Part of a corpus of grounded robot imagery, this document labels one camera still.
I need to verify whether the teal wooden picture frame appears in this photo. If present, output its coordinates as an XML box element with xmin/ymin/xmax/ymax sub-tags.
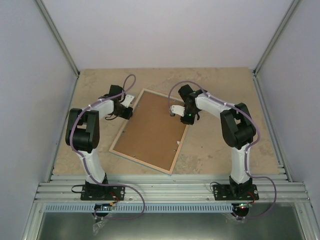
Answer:
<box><xmin>108</xmin><ymin>87</ymin><xmax>191</xmax><ymax>176</ymax></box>

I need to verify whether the light blue slotted cable duct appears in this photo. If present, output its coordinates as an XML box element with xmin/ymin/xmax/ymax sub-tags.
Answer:
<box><xmin>45</xmin><ymin>203</ymin><xmax>233</xmax><ymax>214</ymax></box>

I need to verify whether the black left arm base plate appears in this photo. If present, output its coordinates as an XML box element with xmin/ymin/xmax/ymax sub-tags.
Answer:
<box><xmin>80</xmin><ymin>184</ymin><xmax>126</xmax><ymax>202</ymax></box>

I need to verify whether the aluminium mounting rail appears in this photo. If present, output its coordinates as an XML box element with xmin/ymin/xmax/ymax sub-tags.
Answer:
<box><xmin>34</xmin><ymin>174</ymin><xmax>310</xmax><ymax>203</ymax></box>

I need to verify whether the brown cardboard backing board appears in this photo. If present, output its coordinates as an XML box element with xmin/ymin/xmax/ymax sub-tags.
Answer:
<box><xmin>112</xmin><ymin>91</ymin><xmax>188</xmax><ymax>172</ymax></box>

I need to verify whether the right aluminium corner post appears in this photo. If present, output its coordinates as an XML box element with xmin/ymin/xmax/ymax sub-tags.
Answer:
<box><xmin>252</xmin><ymin>0</ymin><xmax>302</xmax><ymax>77</ymax></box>

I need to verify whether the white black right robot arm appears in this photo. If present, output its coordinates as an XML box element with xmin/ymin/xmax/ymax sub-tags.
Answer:
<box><xmin>170</xmin><ymin>84</ymin><xmax>257</xmax><ymax>201</ymax></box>

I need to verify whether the aluminium corner post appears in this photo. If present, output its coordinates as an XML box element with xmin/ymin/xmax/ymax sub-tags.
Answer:
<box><xmin>252</xmin><ymin>0</ymin><xmax>302</xmax><ymax>77</ymax></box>
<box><xmin>34</xmin><ymin>0</ymin><xmax>80</xmax><ymax>78</ymax></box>

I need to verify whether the left aluminium corner post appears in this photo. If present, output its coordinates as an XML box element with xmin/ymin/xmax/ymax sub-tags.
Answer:
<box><xmin>34</xmin><ymin>0</ymin><xmax>80</xmax><ymax>78</ymax></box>

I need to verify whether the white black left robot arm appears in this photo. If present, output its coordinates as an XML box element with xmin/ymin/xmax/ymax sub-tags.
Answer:
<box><xmin>65</xmin><ymin>85</ymin><xmax>135</xmax><ymax>202</ymax></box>

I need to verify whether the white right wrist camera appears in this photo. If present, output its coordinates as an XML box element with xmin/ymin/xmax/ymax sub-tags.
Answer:
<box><xmin>169</xmin><ymin>105</ymin><xmax>186</xmax><ymax>117</ymax></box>

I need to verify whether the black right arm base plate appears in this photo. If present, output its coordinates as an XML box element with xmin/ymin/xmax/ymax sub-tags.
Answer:
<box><xmin>211</xmin><ymin>184</ymin><xmax>260</xmax><ymax>201</ymax></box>

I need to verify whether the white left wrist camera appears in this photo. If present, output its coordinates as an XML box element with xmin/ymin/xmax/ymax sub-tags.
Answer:
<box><xmin>121</xmin><ymin>94</ymin><xmax>135</xmax><ymax>108</ymax></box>

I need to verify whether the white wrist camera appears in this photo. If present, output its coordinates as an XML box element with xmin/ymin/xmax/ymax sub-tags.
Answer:
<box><xmin>169</xmin><ymin>105</ymin><xmax>186</xmax><ymax>117</ymax></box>
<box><xmin>121</xmin><ymin>94</ymin><xmax>135</xmax><ymax>108</ymax></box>

